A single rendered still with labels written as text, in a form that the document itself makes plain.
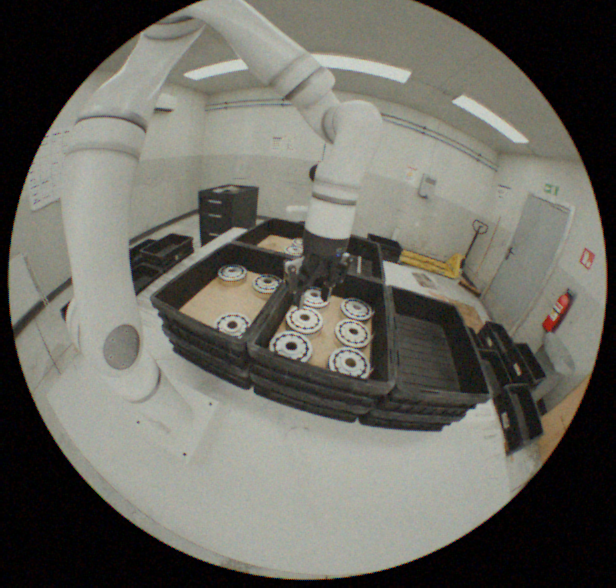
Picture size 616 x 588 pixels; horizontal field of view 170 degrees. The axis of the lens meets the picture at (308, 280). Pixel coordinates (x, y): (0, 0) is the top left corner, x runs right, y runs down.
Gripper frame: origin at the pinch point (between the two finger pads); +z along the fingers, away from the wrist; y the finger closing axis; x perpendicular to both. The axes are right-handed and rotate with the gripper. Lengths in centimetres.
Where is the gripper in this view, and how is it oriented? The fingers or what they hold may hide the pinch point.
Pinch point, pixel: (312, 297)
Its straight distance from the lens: 39.6
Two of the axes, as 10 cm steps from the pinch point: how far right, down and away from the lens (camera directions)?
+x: -5.1, -5.4, 6.7
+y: 8.4, -1.8, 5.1
